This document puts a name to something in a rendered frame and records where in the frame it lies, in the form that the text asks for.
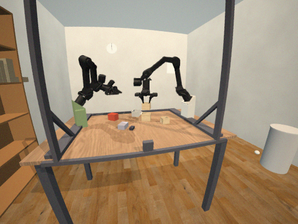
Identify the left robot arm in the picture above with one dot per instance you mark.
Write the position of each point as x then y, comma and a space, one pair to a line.
89, 68

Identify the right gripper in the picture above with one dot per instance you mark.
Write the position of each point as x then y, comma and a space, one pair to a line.
142, 98

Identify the orange block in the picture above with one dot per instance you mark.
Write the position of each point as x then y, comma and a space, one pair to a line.
113, 116

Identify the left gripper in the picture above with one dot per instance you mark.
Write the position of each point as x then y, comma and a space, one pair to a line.
111, 90

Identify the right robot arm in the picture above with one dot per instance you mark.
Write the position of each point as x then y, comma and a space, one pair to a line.
147, 73

